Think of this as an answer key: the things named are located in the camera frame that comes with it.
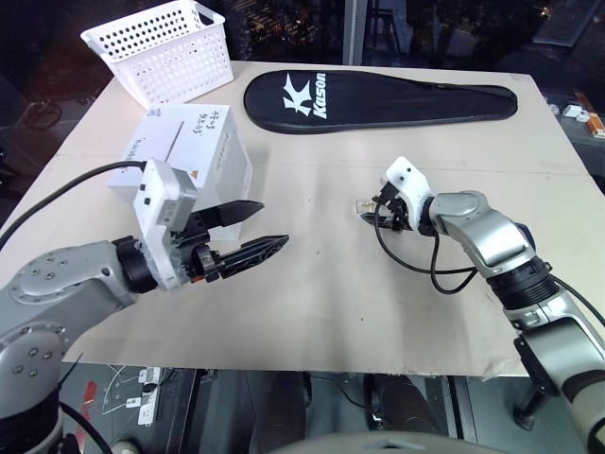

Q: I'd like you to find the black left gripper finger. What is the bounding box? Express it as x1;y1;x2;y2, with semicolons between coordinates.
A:
200;200;266;232
207;234;291;282

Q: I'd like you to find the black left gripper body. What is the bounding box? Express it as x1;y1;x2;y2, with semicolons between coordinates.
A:
167;209;223;286

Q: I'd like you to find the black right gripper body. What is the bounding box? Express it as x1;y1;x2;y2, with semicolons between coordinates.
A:
385;196;420;235

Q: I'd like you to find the white cardboard box with slot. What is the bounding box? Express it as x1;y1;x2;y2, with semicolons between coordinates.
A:
107;103;254;243

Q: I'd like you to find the black Kason racket bag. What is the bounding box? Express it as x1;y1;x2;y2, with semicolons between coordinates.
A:
243;69;519;136

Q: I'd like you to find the white power strip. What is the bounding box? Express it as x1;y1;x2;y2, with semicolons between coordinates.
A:
135;366;164;428

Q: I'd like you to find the white perforated plastic basket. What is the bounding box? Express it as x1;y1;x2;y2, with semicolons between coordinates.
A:
79;0;235;107

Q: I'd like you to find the dark rounded shape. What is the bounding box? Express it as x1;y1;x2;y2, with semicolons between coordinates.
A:
367;373;456;432

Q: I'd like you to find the black stand leg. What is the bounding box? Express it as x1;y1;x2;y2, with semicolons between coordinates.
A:
513;375;545;430

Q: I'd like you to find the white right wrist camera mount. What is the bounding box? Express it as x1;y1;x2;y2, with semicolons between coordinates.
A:
378;155;434;229

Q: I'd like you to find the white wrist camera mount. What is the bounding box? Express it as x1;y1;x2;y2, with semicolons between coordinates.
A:
131;159;199;291
378;155;434;229

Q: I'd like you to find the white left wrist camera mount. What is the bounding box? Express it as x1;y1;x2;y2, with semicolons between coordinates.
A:
131;159;199;291

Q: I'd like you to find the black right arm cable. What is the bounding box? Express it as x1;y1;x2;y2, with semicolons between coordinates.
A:
372;181;479;296

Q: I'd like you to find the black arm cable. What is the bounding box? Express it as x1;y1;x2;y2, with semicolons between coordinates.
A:
0;161;148;250
372;181;479;296

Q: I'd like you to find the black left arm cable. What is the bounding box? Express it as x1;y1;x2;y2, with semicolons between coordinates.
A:
0;161;148;250

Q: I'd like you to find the grey metal window post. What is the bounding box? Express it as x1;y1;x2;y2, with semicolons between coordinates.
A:
343;0;366;65

